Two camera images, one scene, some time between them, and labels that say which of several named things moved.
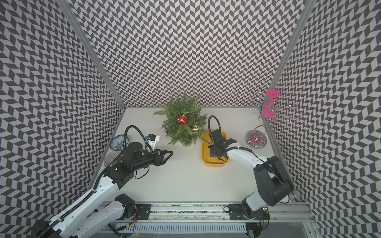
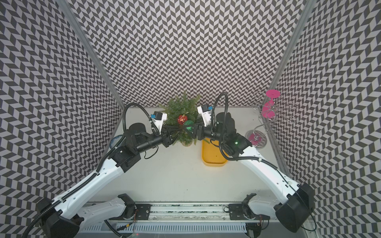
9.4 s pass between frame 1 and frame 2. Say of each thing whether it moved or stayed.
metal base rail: stayed
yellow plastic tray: stayed
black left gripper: moved
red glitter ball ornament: stayed
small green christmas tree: stayed
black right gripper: moved
